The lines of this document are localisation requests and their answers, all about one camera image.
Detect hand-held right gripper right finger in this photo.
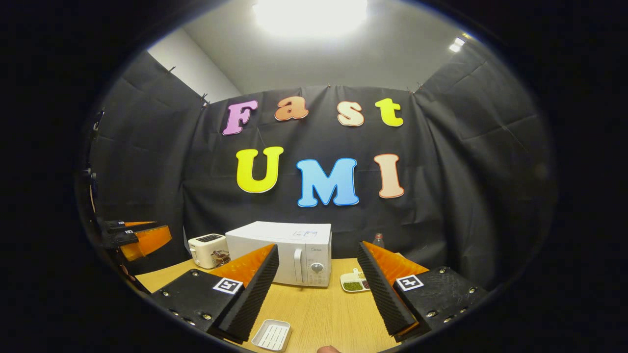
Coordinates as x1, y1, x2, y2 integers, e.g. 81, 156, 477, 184
357, 241, 490, 342

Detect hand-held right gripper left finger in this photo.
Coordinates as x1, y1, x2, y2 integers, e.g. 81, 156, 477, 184
150, 244, 280, 343

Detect white microwave oven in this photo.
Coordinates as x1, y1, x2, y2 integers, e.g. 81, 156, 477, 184
226, 221, 333, 288

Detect white divided dish with beans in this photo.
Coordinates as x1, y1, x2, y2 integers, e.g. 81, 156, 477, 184
340, 269, 371, 293

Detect small white ribbed tray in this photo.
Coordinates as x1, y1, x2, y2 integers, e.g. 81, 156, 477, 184
251, 319, 292, 352

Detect white toaster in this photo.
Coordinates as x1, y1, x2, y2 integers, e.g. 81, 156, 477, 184
188, 233, 230, 269

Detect black backdrop cloth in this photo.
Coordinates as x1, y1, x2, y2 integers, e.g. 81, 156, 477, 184
74, 49, 555, 290

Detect large ceiling light panel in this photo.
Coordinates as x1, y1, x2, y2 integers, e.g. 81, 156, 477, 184
253, 0, 368, 39

